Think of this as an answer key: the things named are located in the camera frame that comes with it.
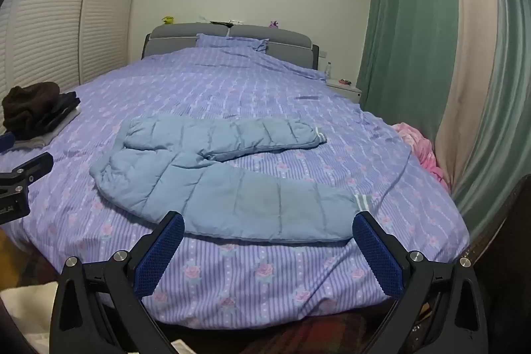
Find grey folded garment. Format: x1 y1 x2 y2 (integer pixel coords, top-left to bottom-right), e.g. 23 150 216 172
12 108 80 151

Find beige curtain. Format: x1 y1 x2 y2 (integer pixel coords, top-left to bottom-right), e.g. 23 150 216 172
432 0 498 191

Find white cloth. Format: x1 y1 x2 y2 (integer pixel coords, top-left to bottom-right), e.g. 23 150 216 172
0 281 59 354

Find narrow white louvered door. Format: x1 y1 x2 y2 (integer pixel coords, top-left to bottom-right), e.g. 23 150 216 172
79 0 147 86

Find dark brown fluffy garment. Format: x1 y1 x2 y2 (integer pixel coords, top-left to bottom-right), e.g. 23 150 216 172
2 81 61 141

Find purple floral pillow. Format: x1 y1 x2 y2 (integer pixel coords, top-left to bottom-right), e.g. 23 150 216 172
195 33 269 54

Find grey padded headboard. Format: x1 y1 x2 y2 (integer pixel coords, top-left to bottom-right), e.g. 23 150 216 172
142 22 320 69

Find red plaid rug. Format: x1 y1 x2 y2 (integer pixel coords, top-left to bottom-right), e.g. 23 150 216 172
166 306 419 354

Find light blue padded pants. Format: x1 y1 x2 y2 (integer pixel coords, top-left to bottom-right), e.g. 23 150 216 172
90 114 374 244

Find white nightstand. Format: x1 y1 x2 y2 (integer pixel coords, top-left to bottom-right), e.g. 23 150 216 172
325 78 363 104

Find wide white louvered door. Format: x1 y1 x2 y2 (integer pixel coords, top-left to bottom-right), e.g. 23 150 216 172
0 0 112 95

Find pink cloth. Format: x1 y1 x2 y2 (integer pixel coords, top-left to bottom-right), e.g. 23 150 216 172
392 122 451 189

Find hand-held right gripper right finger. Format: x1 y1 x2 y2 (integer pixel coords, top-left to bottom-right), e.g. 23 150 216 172
352 210 484 354

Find pale teal curtain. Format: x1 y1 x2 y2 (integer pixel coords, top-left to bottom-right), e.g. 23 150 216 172
450 0 531 224

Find purple floral bed cover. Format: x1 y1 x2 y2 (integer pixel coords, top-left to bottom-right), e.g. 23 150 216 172
0 40 471 332

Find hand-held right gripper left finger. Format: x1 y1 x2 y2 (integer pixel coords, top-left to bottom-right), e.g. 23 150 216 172
50 210 186 354

